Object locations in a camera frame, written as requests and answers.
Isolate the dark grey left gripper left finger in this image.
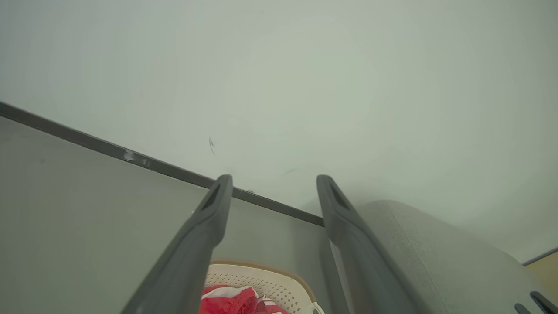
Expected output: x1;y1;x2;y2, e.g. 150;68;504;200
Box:
121;174;233;314

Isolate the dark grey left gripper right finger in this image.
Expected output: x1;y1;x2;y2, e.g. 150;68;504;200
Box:
316;174;421;314

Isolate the cream perforated laundry basket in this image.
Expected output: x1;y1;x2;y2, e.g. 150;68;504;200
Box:
203;261;326;314

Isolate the red white garment with cuffs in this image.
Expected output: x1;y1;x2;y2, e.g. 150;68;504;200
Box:
198;285;289;314

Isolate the black wall baseboard strip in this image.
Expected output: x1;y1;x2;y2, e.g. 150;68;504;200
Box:
0;101;558;267

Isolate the grey fabric sofa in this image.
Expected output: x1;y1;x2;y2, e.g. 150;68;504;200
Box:
331;200;558;314

